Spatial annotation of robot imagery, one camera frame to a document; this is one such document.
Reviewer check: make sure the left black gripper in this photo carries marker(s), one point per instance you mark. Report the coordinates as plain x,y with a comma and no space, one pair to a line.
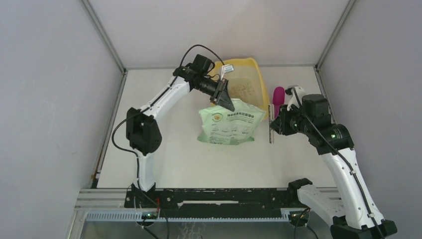
221,96

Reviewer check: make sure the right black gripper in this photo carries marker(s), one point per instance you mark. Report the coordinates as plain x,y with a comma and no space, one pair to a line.
279,124

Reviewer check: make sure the green cat litter bag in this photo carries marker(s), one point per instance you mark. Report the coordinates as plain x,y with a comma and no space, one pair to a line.
221,126

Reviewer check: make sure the pink plastic litter scoop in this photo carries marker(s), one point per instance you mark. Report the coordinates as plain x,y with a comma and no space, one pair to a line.
278,99

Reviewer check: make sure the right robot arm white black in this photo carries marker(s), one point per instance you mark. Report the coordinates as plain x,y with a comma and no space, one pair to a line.
358,217

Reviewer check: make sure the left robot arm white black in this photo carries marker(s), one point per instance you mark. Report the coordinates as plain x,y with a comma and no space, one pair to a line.
142,129

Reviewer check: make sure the scattered clean litter grains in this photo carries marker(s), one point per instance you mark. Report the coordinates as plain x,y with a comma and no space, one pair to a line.
242,89

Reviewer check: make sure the yellow plastic litter box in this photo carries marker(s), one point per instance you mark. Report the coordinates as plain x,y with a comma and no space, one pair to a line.
247,68

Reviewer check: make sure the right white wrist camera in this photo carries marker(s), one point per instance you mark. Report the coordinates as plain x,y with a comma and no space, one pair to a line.
295,93

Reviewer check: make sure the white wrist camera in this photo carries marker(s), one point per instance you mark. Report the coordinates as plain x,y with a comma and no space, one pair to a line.
226,69
295,93

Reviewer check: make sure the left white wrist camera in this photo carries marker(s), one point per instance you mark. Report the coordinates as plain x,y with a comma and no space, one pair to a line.
226,69

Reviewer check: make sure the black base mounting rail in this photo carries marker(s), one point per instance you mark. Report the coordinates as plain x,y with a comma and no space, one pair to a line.
234,203

